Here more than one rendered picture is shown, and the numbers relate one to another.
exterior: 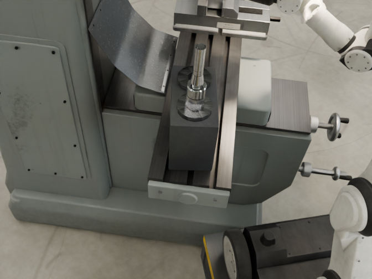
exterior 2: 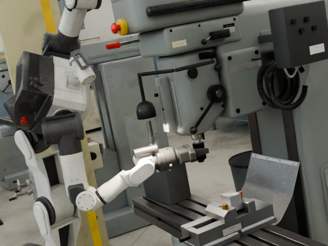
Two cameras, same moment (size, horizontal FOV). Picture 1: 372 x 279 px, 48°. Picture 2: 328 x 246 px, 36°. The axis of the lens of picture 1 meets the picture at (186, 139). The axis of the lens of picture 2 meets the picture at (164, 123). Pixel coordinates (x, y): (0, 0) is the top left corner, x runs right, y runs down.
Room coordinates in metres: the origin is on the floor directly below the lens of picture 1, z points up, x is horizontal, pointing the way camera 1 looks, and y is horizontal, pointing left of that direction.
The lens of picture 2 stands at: (2.80, -1.13, 1.70)
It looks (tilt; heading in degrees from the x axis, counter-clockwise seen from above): 10 degrees down; 150
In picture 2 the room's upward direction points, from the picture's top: 11 degrees counter-clockwise
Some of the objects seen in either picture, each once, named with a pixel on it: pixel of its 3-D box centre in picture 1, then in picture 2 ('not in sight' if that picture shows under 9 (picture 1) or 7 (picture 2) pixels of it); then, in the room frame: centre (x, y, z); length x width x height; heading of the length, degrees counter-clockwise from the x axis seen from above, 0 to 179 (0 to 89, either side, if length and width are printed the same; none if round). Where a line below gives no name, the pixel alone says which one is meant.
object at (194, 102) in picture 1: (195, 96); not in sight; (0.72, -0.01, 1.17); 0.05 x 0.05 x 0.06
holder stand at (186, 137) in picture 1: (192, 117); (164, 177); (0.77, -0.01, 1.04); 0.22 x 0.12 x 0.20; 3
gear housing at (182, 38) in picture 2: not in sight; (189, 36); (1.18, -0.01, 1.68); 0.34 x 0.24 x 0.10; 86
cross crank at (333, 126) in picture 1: (324, 125); not in sight; (1.14, -0.55, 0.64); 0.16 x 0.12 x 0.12; 86
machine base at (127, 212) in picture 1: (144, 176); not in sight; (1.19, 0.20, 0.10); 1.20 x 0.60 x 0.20; 86
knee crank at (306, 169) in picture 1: (325, 172); not in sight; (1.00, -0.57, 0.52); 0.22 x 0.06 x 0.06; 86
